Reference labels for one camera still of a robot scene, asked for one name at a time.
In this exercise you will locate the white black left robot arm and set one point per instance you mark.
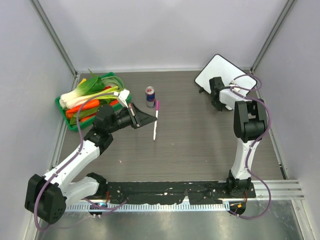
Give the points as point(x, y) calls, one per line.
point(49, 195)

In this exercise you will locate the white whiteboard black frame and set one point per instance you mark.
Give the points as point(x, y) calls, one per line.
point(219, 66)

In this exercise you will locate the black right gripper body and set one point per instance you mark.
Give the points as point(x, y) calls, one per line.
point(219, 106)

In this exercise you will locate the bok choy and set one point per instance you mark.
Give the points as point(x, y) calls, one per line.
point(85, 87)

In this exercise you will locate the pink capped white marker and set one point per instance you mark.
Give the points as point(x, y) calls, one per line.
point(156, 115)

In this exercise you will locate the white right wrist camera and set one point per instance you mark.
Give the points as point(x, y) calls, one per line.
point(234, 87)

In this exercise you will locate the white slotted cable duct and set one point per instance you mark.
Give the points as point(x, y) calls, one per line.
point(185, 206)

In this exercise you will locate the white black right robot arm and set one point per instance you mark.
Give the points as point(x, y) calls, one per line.
point(250, 124)

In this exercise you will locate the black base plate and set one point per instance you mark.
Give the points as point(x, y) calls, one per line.
point(174, 192)

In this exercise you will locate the green celery stalks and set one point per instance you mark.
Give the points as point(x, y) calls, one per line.
point(105, 94)

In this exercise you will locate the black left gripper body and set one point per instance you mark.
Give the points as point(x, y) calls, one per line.
point(128, 117)

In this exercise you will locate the orange carrot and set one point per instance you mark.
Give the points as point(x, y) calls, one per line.
point(89, 105)

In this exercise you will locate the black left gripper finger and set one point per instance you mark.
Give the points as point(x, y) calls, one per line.
point(142, 115)
point(144, 122)

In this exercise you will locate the Red Bull can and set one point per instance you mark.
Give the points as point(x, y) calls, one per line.
point(150, 96)

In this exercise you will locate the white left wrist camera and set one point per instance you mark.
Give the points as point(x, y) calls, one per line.
point(122, 97)

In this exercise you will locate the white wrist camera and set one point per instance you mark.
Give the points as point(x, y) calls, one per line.
point(122, 97)
point(234, 87)

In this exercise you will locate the green long beans bundle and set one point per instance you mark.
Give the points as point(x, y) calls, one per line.
point(112, 81)

